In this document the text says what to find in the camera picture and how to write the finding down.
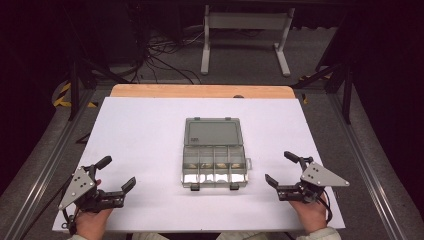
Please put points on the small tan item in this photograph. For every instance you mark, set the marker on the small tan item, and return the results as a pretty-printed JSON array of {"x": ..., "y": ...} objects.
[
  {"x": 191, "y": 165},
  {"x": 236, "y": 165},
  {"x": 220, "y": 165},
  {"x": 206, "y": 165}
]

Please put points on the black metal stand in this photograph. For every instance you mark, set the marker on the black metal stand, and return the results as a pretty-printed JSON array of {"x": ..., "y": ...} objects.
[
  {"x": 75, "y": 83},
  {"x": 346, "y": 86}
]

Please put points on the white metal desk frame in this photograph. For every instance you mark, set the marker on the white metal desk frame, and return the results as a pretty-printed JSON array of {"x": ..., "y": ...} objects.
[{"x": 246, "y": 20}]

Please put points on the person's right leg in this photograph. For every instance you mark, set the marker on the person's right leg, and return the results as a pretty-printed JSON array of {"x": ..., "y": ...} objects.
[{"x": 241, "y": 236}]

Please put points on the person's left hand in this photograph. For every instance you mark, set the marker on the person's left hand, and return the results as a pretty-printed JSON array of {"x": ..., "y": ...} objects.
[{"x": 90, "y": 225}]

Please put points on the clear plastic compartment box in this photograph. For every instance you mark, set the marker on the clear plastic compartment box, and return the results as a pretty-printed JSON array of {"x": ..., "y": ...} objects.
[{"x": 212, "y": 133}]

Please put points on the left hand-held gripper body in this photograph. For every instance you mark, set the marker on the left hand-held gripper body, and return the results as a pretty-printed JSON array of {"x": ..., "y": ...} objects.
[{"x": 78, "y": 188}]

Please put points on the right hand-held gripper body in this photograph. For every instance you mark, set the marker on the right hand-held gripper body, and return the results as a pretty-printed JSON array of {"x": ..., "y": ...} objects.
[{"x": 320, "y": 176}]

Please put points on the person's right hand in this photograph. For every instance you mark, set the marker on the person's right hand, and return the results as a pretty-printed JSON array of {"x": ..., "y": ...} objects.
[{"x": 311, "y": 216}]

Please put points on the white board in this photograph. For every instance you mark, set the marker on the white board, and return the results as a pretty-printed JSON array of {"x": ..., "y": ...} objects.
[{"x": 150, "y": 150}]

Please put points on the person's leg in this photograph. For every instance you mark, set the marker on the person's leg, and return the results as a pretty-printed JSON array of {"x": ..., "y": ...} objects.
[
  {"x": 150, "y": 237},
  {"x": 241, "y": 236}
]

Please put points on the person's left leg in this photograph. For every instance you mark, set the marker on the person's left leg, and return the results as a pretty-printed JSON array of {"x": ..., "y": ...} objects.
[{"x": 150, "y": 237}]

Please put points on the aluminium rail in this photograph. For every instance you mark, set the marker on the aluminium rail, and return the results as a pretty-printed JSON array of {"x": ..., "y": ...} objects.
[
  {"x": 36, "y": 186},
  {"x": 370, "y": 180}
]

